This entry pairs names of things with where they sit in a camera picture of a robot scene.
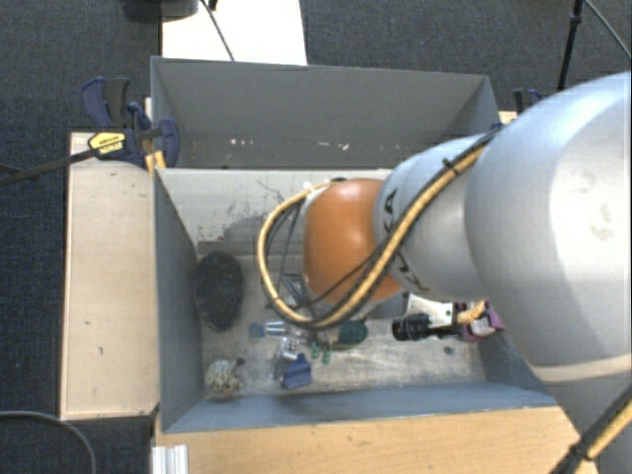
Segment dark blue small block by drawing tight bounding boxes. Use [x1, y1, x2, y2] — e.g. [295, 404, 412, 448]
[279, 353, 313, 391]

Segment dark green round object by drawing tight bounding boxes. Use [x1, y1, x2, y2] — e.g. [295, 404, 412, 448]
[337, 319, 369, 348]

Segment beige speckled round toy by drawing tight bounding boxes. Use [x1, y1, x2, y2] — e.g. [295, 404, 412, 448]
[203, 356, 248, 401]

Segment pale wood flat board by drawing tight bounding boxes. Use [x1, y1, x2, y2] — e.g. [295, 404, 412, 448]
[58, 130, 162, 422]

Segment purple and white packet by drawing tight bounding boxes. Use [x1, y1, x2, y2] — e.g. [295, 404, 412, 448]
[453, 300, 506, 343]

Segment grey metal bin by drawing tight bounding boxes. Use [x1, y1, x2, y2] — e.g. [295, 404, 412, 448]
[149, 55, 560, 435]

